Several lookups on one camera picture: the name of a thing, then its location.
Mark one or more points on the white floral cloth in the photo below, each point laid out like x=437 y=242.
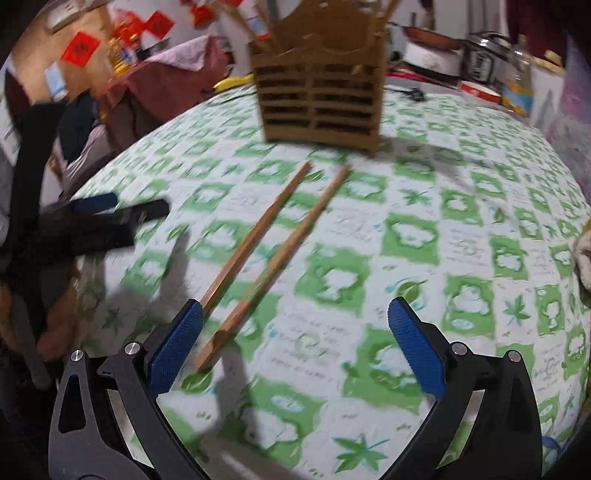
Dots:
x=184 y=55

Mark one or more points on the yellow object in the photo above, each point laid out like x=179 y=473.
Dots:
x=231 y=83

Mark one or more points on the dark red curtain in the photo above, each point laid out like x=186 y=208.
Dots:
x=531 y=18

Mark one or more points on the black jacket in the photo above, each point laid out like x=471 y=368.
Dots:
x=78 y=124

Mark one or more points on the wooden slatted chopstick holder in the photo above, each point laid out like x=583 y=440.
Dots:
x=318 y=92

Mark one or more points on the green checked tablecloth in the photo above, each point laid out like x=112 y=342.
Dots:
x=415 y=277

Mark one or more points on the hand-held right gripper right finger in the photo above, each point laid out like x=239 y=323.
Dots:
x=415 y=350

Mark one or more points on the olive green plush toy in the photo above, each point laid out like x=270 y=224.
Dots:
x=584 y=258

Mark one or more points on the floral foil wall covering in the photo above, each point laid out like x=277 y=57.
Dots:
x=572 y=92

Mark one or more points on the silver electric pressure cooker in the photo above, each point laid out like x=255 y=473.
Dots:
x=485 y=55

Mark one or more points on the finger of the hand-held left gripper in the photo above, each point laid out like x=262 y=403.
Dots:
x=94 y=202
x=101 y=226

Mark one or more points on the dark red cloth-covered cabinet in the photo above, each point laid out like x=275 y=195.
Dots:
x=152 y=92

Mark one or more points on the brown frying pan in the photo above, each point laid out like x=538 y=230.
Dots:
x=429 y=37

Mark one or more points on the yellow cooking oil bottle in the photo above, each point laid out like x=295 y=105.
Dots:
x=121 y=57

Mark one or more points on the long wooden chopstick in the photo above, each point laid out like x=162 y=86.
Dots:
x=277 y=263
x=258 y=235

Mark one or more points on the red and white bowl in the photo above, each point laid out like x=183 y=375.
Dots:
x=480 y=92

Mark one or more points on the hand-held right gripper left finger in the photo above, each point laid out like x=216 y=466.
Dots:
x=173 y=346

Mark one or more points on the clear plastic oil bottle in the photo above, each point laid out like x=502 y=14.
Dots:
x=519 y=78

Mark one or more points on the red diamond paper poster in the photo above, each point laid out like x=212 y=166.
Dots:
x=81 y=48
x=157 y=24

